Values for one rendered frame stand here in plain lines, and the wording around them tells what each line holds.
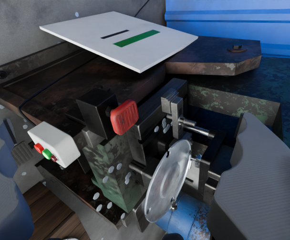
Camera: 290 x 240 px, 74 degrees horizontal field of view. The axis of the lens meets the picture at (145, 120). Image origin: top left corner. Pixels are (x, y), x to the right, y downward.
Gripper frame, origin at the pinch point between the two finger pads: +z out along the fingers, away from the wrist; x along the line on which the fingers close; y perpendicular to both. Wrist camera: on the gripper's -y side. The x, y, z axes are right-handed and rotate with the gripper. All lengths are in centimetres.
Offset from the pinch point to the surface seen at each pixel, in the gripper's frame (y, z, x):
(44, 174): 81, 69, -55
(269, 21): 8, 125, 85
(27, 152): 53, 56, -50
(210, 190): 42, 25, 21
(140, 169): 43, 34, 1
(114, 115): 13.4, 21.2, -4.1
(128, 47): 12, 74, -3
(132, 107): 13.7, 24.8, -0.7
